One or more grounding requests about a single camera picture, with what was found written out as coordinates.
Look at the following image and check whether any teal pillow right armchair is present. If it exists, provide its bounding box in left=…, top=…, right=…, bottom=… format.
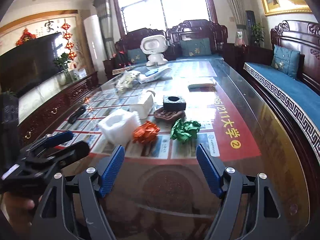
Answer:
left=180, top=38, right=212, bottom=57

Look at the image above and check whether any person left hand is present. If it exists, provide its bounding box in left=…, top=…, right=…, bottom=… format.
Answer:
left=1, top=192, right=35, bottom=239

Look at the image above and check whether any left striped curtain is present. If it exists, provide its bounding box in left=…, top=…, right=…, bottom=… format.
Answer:
left=93, top=0, right=116, bottom=59

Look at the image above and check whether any red chinese knot hanging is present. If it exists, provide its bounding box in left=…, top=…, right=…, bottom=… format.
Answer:
left=61, top=21, right=77, bottom=61

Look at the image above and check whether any green paper ball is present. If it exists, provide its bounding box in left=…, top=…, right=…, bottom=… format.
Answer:
left=170, top=119, right=201, bottom=144

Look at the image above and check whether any long wooden sofa bench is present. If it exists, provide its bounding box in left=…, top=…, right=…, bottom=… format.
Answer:
left=243, top=20, right=320, bottom=165

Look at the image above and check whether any orange paper ball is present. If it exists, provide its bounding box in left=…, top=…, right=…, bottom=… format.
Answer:
left=132, top=121, right=160, bottom=144

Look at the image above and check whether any black foam square block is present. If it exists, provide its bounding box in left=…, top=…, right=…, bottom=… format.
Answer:
left=163, top=95, right=186, bottom=112

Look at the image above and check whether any large window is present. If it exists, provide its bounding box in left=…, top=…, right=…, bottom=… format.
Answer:
left=113, top=0, right=218, bottom=37

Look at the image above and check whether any black coiled cable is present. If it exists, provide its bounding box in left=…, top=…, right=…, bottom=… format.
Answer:
left=67, top=105, right=87, bottom=125

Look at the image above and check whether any teal pillow far bench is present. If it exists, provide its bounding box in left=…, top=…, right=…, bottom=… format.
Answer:
left=271, top=45, right=300, bottom=79

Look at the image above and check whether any potted green plant corner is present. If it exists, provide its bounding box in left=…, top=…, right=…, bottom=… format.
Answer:
left=251, top=23, right=265, bottom=47

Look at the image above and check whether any brown carved wooden tray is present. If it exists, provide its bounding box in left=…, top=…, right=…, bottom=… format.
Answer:
left=153, top=107, right=185, bottom=123

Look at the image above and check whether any carved wooden double armchair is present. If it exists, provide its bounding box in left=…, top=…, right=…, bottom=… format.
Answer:
left=103, top=20, right=228, bottom=80

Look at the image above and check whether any right striped curtain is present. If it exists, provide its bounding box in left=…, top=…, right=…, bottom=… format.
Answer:
left=227, top=0, right=248, bottom=45

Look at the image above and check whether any white standing air conditioner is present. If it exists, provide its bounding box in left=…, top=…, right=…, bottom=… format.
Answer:
left=84, top=15, right=107, bottom=81

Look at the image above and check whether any blue bench cushion mat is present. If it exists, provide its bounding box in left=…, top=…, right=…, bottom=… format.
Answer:
left=243, top=61, right=320, bottom=140

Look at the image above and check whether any white foam bottle block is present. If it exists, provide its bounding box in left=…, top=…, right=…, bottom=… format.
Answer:
left=129, top=89, right=156, bottom=119

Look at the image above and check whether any white blue wipes pack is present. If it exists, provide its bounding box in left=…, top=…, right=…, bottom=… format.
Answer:
left=138, top=67, right=171, bottom=84

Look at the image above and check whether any teal pillow left armchair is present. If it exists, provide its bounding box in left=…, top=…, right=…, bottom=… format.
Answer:
left=127, top=48, right=147, bottom=64

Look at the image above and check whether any teal pillow armchair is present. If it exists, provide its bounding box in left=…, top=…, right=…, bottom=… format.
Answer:
left=127, top=48, right=147, bottom=64
left=180, top=38, right=212, bottom=57

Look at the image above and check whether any wooden tv cabinet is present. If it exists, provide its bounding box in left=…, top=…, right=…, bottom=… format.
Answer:
left=18, top=72, right=99, bottom=147

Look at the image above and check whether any striped curtain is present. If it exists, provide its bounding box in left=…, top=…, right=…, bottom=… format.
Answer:
left=227, top=0, right=248, bottom=45
left=93, top=0, right=116, bottom=59

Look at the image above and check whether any white foam packing block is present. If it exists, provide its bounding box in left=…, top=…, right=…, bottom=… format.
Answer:
left=98, top=109, right=141, bottom=147

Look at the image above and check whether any white spotted plastic bag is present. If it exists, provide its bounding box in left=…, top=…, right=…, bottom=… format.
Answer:
left=116, top=70, right=140, bottom=91

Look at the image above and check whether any green plant by tv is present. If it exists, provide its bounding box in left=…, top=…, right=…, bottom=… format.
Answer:
left=53, top=52, right=72, bottom=85

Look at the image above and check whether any black television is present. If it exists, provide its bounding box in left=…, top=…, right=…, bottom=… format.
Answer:
left=1, top=32, right=64, bottom=97

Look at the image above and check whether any white robot toy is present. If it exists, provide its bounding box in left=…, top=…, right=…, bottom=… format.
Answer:
left=140, top=35, right=168, bottom=67

